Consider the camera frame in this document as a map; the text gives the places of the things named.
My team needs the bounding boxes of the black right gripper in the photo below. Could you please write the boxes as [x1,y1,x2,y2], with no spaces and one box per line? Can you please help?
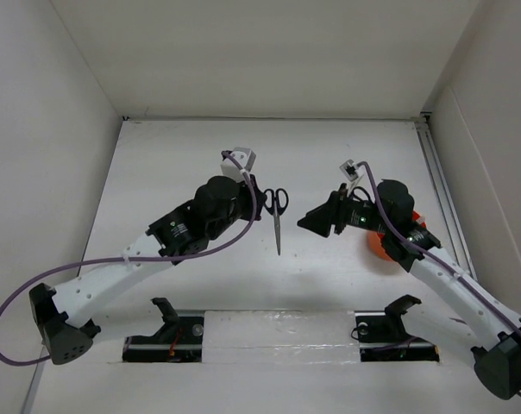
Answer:
[297,183,392,237]

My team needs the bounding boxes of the black handled scissors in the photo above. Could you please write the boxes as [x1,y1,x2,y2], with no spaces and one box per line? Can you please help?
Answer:
[264,188,290,255]

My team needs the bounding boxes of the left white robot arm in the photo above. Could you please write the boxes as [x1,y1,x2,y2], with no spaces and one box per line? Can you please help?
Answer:
[28,171,266,365]

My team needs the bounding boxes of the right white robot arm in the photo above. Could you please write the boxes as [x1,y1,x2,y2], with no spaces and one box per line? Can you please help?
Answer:
[298,179,521,400]

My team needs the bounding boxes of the orange round organizer container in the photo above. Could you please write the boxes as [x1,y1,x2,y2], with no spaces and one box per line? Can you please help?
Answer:
[366,211,426,262]

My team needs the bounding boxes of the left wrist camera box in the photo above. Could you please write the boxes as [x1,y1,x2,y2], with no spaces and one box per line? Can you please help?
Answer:
[220,147,256,183]

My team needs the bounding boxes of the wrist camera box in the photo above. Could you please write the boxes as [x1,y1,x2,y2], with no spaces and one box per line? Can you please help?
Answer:
[220,147,256,183]
[339,160,365,198]

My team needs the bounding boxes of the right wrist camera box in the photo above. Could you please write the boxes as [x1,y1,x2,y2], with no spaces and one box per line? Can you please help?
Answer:
[339,160,365,198]

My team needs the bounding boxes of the black front mounting rail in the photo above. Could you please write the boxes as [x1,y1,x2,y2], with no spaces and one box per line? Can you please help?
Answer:
[122,310,440,365]

